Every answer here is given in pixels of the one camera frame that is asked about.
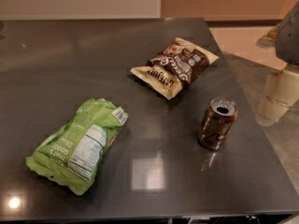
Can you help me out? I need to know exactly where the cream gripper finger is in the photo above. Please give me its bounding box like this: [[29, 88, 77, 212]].
[[256, 63, 299, 127]]

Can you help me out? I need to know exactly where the orange brown soda can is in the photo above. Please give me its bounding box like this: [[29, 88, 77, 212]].
[[198, 97, 238, 150]]

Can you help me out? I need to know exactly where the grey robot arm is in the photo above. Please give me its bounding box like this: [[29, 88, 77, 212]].
[[256, 2, 299, 126]]

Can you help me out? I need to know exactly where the brown and cream chip bag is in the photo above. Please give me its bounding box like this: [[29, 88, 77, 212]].
[[131, 37, 219, 100]]

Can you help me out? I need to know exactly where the green rice chip bag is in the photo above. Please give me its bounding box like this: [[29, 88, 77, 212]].
[[26, 98, 128, 196]]

